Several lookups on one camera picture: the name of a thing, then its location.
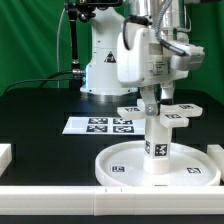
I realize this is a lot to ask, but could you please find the white round table top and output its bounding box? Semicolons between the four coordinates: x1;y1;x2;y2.
95;140;221;187

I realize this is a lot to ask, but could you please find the white fence block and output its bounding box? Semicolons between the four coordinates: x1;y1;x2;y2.
207;144;224;182
0;144;12;176

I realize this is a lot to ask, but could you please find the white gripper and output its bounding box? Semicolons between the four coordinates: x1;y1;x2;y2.
117;27;188;116

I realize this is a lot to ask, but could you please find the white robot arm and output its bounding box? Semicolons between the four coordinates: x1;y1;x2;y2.
78;0;190;116

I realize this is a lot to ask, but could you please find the white left fence block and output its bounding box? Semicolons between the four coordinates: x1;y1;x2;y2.
0;144;12;176

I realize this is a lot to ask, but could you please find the black camera stand pole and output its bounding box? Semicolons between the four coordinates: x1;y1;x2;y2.
64;0;123;91

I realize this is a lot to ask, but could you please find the grey cable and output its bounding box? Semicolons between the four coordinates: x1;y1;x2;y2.
56;8;67;89

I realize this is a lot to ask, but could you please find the white front fence rail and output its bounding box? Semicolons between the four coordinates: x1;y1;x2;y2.
0;186;224;216

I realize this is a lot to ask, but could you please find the white cross-shaped table base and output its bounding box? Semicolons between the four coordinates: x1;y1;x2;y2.
117;99;203;128

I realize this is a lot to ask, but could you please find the black cable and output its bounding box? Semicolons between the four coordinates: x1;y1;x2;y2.
2;69;86;98

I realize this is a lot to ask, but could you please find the white sheet with markers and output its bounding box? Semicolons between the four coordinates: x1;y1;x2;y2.
63;117;145;135

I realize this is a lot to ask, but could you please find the white right fence block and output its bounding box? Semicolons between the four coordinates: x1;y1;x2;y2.
207;144;224;182

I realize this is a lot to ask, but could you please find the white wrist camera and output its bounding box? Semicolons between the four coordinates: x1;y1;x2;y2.
160;40;205;71

